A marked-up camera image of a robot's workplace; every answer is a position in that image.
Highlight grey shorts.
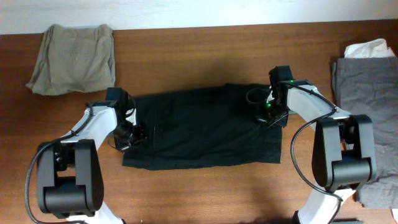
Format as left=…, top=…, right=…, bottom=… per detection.
left=330, top=57, right=398, bottom=210

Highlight black shorts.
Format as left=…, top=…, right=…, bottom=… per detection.
left=122, top=83, right=282, bottom=170

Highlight white cloth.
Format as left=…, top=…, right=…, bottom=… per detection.
left=344, top=39, right=396, bottom=58

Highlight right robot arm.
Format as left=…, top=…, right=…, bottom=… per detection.
left=261, top=78, right=376, bottom=224

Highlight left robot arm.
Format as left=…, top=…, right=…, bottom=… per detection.
left=33, top=98, right=146, bottom=223

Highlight folded khaki shorts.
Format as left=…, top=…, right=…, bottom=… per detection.
left=25, top=24, right=116, bottom=96

